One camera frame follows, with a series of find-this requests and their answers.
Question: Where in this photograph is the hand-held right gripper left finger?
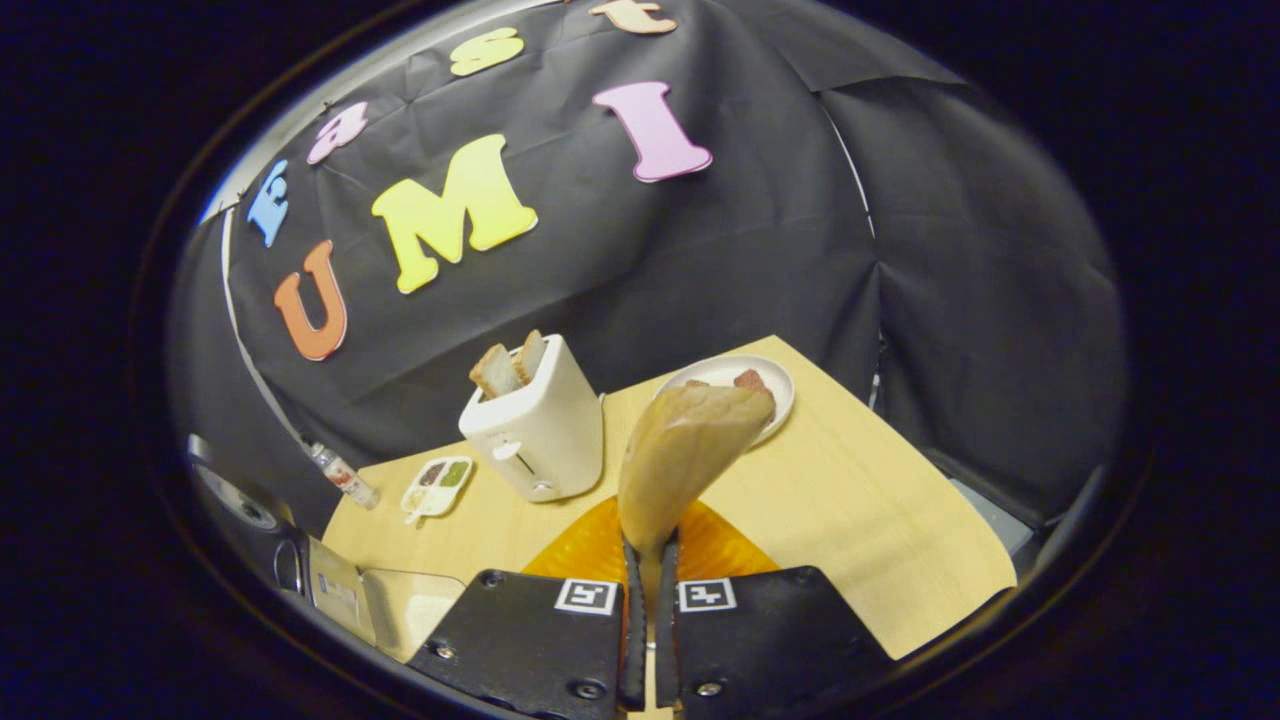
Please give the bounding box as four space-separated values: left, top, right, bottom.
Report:
404 497 647 717

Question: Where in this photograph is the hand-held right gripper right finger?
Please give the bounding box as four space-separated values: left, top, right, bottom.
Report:
654 495 897 717

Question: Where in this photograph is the black silver rice cooker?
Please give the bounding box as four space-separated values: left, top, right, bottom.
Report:
184 432 379 649

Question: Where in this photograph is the wooden spoon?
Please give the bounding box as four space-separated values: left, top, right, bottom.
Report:
616 385 777 641

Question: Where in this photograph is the clear rectangular tray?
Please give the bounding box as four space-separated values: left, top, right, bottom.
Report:
358 567 469 665

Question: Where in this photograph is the white divided bean dish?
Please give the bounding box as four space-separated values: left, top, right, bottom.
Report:
399 455 475 526

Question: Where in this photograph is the white toaster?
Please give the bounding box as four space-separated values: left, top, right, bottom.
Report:
457 333 607 504

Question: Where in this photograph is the white round plate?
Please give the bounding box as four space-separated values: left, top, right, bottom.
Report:
654 354 797 449

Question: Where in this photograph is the small clear plastic bottle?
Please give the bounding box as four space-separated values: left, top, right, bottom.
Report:
298 436 382 512

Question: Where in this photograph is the toast slice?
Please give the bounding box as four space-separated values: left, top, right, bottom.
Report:
468 343 522 400
512 329 550 387

